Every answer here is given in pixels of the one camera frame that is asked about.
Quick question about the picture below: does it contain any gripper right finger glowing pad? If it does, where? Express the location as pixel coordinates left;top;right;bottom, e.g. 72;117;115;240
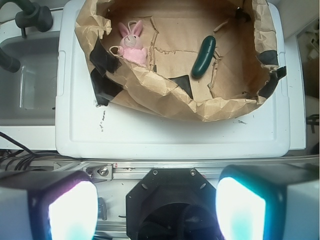
215;163;320;240

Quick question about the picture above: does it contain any black cables bundle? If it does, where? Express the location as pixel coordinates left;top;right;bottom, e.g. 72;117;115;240
0;131;61;172

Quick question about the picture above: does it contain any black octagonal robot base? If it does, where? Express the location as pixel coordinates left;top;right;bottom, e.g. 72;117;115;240
125;168;224;240

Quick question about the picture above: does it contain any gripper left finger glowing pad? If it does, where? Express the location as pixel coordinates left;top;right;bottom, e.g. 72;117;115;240
0;170;98;240

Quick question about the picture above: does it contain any dark grey faucet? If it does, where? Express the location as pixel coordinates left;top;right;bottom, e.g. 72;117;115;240
0;0;54;73

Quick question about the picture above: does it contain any white plastic bin lid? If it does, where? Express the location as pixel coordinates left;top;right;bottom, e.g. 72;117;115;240
55;0;291;160

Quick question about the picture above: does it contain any pink plush bunny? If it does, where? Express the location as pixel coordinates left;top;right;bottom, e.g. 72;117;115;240
109;20;148;67

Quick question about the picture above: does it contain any metal corner bracket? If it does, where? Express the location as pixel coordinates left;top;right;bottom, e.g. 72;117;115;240
82;164;113;182

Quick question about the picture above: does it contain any dark green plastic pickle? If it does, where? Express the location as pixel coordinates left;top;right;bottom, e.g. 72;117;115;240
191;35;216;79

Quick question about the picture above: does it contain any crumpled brown paper bag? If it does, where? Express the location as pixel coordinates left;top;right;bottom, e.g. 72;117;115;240
75;0;287;122

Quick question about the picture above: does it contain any aluminium extrusion rail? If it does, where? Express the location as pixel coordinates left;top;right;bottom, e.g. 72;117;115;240
29;154;320;181

